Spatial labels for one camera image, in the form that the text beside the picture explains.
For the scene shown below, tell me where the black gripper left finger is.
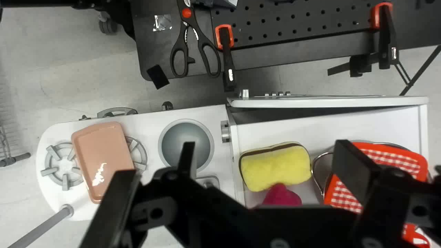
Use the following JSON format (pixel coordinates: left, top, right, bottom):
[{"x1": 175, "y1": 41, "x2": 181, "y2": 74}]
[{"x1": 80, "y1": 170, "x2": 141, "y2": 248}]

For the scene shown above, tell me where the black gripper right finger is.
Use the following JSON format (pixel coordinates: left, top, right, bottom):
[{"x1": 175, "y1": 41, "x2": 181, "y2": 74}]
[{"x1": 332, "y1": 139, "x2": 409, "y2": 248}]

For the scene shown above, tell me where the orange checkered cloth object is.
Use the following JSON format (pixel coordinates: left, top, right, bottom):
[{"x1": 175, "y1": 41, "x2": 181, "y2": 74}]
[{"x1": 321, "y1": 139, "x2": 440, "y2": 248}]

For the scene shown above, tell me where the steel pot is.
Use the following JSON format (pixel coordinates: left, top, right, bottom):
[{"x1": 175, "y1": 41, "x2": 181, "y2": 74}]
[{"x1": 312, "y1": 147, "x2": 415, "y2": 203}]

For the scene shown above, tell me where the grey toy stove burner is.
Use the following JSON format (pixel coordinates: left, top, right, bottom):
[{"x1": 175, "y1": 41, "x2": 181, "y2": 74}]
[{"x1": 40, "y1": 141, "x2": 84, "y2": 191}]

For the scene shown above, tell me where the magenta round plush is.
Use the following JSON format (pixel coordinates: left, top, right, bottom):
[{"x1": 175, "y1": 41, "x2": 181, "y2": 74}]
[{"x1": 259, "y1": 183, "x2": 302, "y2": 206}]

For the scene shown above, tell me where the yellow sponge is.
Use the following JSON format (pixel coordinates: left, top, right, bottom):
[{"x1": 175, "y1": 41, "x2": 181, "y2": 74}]
[{"x1": 239, "y1": 143, "x2": 312, "y2": 191}]

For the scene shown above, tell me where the orange black clamp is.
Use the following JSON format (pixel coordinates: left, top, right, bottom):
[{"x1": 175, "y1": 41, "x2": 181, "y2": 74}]
[
  {"x1": 328, "y1": 1, "x2": 400, "y2": 77},
  {"x1": 215, "y1": 23, "x2": 236, "y2": 90}
]

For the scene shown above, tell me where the black perforated board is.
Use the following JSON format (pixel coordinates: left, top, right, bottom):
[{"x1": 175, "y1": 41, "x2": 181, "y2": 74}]
[{"x1": 211, "y1": 0, "x2": 392, "y2": 49}]

